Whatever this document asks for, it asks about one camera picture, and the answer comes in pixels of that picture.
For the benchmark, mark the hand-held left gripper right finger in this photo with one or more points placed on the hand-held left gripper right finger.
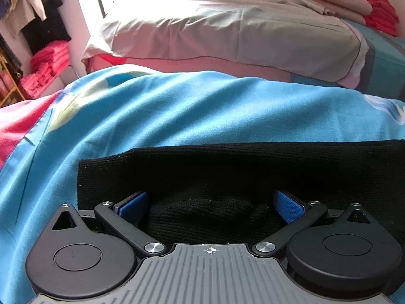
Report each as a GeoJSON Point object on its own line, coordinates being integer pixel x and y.
{"type": "Point", "coordinates": [289, 207]}

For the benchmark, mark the light hanging clothes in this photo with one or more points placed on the light hanging clothes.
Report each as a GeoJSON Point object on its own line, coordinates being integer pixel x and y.
{"type": "Point", "coordinates": [22, 3]}

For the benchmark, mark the yellow metal rack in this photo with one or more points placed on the yellow metal rack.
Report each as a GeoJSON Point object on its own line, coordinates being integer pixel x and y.
{"type": "Point", "coordinates": [9, 82]}

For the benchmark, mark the dark hanging clothes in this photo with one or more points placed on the dark hanging clothes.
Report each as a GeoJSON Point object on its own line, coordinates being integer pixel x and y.
{"type": "Point", "coordinates": [47, 22]}

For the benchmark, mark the pink blanket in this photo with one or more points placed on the pink blanket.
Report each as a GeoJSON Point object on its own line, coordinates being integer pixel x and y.
{"type": "Point", "coordinates": [19, 123]}

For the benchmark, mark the black pants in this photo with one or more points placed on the black pants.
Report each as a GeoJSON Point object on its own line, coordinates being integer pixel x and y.
{"type": "Point", "coordinates": [221, 171]}

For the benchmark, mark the pale grey pink pillow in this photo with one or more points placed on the pale grey pink pillow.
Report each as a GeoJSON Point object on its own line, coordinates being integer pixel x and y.
{"type": "Point", "coordinates": [221, 34]}

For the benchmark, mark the folded red cloth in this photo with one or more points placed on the folded red cloth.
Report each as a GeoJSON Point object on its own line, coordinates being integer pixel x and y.
{"type": "Point", "coordinates": [379, 11]}

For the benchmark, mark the stack of pink towels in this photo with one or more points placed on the stack of pink towels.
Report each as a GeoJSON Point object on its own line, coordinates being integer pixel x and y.
{"type": "Point", "coordinates": [47, 66]}

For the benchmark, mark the blue floral bedsheet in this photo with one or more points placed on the blue floral bedsheet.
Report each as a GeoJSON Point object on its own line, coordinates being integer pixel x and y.
{"type": "Point", "coordinates": [189, 107]}

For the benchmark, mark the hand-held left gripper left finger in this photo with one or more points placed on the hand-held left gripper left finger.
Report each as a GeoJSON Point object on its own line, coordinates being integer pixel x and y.
{"type": "Point", "coordinates": [134, 205]}

